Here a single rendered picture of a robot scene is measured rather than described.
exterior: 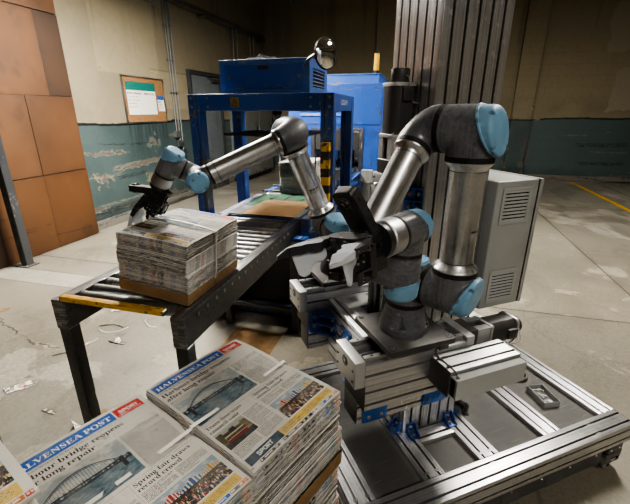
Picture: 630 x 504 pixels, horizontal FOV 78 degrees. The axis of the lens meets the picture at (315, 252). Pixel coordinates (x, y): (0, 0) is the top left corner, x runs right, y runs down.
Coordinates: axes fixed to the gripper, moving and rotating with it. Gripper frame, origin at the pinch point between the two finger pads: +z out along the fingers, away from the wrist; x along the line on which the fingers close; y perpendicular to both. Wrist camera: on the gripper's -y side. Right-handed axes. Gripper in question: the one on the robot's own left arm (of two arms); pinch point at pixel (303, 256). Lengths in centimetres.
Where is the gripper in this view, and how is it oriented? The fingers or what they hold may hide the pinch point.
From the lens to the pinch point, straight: 59.3
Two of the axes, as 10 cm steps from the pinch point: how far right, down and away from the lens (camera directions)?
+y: 1.0, 9.6, 2.5
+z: -6.9, 2.5, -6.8
